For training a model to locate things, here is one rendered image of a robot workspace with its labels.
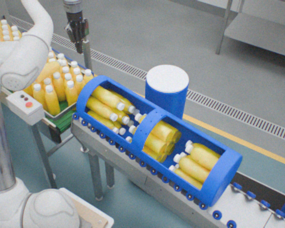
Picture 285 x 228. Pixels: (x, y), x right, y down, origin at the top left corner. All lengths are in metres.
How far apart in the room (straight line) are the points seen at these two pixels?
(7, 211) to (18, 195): 0.06
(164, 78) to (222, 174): 0.88
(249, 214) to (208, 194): 0.31
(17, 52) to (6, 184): 0.52
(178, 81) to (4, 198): 1.26
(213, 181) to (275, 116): 2.23
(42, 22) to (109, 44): 3.08
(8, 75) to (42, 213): 0.53
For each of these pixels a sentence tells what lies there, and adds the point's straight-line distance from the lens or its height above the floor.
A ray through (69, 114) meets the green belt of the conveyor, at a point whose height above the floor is 0.90.
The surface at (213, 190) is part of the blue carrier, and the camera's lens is 1.43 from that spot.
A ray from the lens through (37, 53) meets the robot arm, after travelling 1.04.
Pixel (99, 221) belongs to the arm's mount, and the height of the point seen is 1.03.
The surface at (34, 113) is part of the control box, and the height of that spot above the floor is 1.07.
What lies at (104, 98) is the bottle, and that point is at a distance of 1.71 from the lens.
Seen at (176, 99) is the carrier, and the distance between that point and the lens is 2.04.
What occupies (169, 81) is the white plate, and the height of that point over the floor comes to 1.04.
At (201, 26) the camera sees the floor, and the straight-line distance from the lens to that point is 4.70.
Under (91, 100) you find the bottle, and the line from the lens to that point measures 1.77.
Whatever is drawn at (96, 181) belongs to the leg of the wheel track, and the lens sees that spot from 2.42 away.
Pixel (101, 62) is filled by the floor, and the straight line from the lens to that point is 3.91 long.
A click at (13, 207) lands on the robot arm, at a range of 1.32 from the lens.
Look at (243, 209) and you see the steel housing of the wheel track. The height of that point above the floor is 0.93.
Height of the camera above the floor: 2.36
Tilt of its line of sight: 47 degrees down
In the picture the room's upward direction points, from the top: 2 degrees clockwise
